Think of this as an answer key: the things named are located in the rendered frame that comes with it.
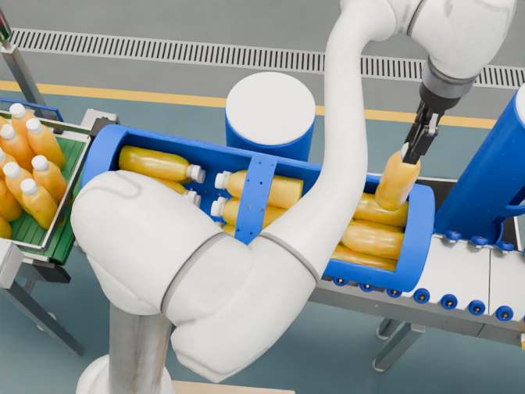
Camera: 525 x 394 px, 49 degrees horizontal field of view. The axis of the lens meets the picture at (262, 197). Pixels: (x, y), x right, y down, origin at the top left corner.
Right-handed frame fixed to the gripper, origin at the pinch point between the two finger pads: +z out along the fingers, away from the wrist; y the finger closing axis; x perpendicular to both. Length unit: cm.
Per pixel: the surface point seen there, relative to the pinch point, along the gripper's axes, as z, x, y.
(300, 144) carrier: 49, 24, 27
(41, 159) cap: 37, 92, -2
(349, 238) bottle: 33.3, 6.7, -8.2
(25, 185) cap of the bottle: 37, 93, -11
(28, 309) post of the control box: 82, 99, -32
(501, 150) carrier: 61, -41, 48
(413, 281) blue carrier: 34.6, -10.5, -15.3
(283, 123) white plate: 45, 30, 30
